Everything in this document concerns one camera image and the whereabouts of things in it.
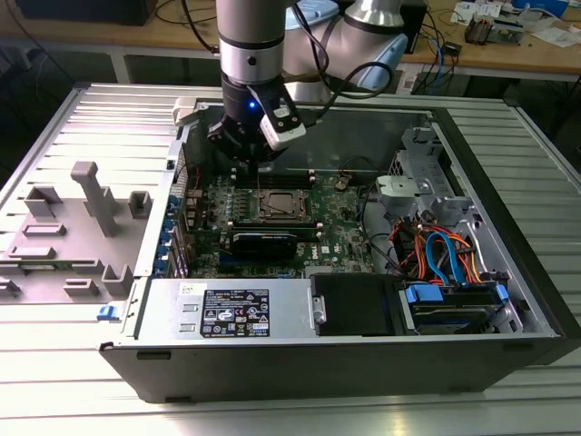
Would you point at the round coin battery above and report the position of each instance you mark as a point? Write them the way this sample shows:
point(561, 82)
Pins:
point(342, 184)

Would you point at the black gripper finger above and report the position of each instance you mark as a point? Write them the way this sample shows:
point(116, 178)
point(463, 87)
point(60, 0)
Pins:
point(272, 156)
point(224, 134)

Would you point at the black open PC case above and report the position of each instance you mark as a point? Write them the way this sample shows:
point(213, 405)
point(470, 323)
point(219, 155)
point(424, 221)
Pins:
point(272, 372)

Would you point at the metal heat sink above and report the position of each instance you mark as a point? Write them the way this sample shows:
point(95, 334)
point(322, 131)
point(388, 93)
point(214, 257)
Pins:
point(478, 29)

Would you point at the silver power supply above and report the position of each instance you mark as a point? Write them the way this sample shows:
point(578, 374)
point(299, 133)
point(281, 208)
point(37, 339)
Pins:
point(168, 318)

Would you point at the white paper sheet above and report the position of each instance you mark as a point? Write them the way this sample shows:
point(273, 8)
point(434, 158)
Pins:
point(556, 36)

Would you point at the large black computer box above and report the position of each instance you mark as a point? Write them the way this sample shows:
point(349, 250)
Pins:
point(81, 11)

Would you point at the black graphics card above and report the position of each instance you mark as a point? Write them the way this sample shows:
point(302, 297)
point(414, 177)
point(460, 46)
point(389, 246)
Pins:
point(263, 247)

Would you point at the silver metal bracket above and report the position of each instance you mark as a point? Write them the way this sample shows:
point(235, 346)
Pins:
point(399, 186)

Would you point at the green motherboard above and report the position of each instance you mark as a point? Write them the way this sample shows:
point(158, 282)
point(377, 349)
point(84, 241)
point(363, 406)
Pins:
point(336, 227)

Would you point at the wooden desk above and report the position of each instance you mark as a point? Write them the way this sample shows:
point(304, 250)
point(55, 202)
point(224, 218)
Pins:
point(91, 34)

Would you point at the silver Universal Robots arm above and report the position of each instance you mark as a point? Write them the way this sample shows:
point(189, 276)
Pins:
point(249, 45)

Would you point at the white printed papers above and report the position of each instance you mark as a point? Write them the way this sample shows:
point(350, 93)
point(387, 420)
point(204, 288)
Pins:
point(476, 8)

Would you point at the small black box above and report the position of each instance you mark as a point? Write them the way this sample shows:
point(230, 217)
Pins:
point(452, 47)

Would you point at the black RAM slot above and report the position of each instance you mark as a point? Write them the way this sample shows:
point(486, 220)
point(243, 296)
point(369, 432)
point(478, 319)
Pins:
point(295, 181)
point(295, 172)

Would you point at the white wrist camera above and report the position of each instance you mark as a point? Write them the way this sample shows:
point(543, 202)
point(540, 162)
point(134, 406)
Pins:
point(283, 129)

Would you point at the silver CPU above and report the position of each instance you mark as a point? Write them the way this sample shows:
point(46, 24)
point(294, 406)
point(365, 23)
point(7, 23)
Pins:
point(283, 200)

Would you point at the green circuit board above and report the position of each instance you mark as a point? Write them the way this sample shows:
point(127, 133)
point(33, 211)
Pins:
point(506, 32)

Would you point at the grey parts rack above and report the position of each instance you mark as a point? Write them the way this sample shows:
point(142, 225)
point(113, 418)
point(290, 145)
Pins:
point(77, 245)

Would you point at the hard disk in blue carrier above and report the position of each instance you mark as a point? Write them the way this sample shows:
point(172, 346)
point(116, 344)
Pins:
point(449, 313)

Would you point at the grey case latch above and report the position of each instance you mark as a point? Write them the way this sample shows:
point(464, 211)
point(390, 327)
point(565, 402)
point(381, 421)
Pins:
point(186, 111)

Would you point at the small blue clip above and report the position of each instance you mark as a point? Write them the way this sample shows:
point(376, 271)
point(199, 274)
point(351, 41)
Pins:
point(108, 312)

